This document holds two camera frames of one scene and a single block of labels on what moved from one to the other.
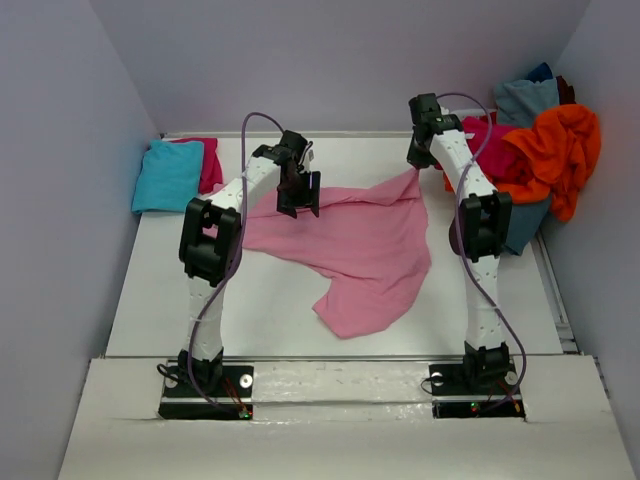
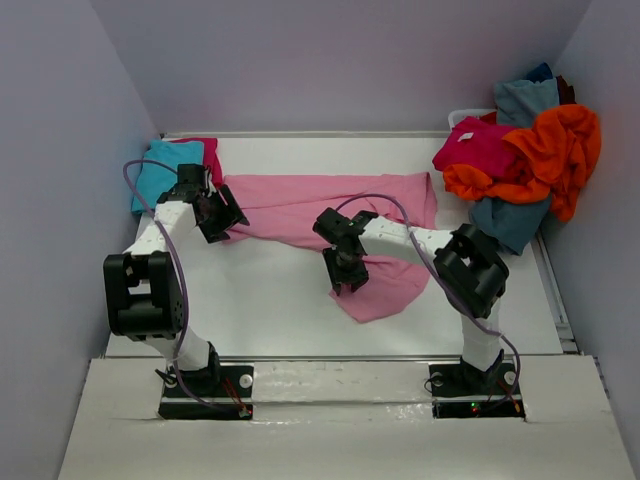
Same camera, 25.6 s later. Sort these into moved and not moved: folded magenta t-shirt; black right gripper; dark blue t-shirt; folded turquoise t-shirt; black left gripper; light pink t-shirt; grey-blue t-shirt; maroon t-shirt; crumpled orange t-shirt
Moved: black right gripper; black left gripper; light pink t-shirt
Not moved: folded turquoise t-shirt; folded magenta t-shirt; crumpled orange t-shirt; dark blue t-shirt; maroon t-shirt; grey-blue t-shirt
